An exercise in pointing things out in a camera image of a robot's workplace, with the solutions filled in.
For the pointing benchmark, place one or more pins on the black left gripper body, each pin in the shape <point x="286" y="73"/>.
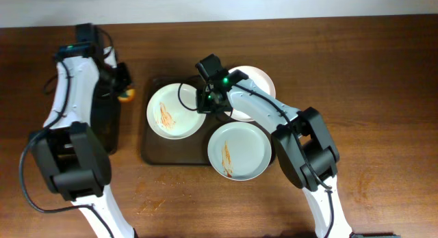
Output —
<point x="121" y="78"/>

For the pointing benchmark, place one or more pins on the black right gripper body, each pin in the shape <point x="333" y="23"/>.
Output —
<point x="207" y="103"/>

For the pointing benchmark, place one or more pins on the orange green sponge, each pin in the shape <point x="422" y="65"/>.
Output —
<point x="127" y="96"/>

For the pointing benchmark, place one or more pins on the white plate with sauce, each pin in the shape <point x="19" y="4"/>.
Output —
<point x="168" y="118"/>

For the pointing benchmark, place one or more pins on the light blue plate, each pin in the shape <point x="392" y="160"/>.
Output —
<point x="239" y="151"/>

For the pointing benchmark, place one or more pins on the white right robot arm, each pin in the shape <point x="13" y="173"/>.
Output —
<point x="303" y="145"/>

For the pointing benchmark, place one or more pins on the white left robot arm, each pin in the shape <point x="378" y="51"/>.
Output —
<point x="72" y="150"/>

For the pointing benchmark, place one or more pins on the small black tray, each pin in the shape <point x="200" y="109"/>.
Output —
<point x="105" y="120"/>

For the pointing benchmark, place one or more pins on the brown serving tray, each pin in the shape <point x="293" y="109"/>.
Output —
<point x="189" y="151"/>

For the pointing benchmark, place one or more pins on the cream plate with sauce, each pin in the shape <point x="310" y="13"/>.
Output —
<point x="262" y="80"/>

